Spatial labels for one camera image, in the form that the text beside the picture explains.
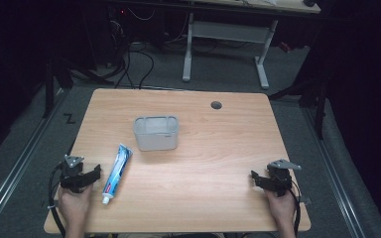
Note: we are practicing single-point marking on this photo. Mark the white-framed wooden desk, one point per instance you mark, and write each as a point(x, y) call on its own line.
point(231, 31)

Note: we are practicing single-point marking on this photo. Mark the black metal stand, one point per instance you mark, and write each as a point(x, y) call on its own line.
point(320, 109)
point(49, 86)

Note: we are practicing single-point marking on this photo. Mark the metal floor rail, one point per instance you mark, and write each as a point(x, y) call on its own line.
point(334, 178)
point(16, 165)

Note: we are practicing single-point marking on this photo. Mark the small red object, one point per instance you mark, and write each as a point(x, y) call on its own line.
point(285, 47)

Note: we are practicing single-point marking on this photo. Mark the person's left hand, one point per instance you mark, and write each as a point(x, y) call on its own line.
point(74, 203)

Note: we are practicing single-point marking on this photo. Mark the blue and white toothpaste tube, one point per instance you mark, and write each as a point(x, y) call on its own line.
point(117, 170)

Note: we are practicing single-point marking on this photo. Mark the person's right hand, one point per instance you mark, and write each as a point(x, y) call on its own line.
point(281, 206)

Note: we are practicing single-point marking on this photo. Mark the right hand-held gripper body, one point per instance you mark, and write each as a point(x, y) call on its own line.
point(279, 180)

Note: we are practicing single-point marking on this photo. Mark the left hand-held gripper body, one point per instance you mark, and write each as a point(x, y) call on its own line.
point(70, 172)

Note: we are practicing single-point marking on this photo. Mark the translucent plastic container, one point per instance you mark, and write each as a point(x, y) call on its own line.
point(155, 139)

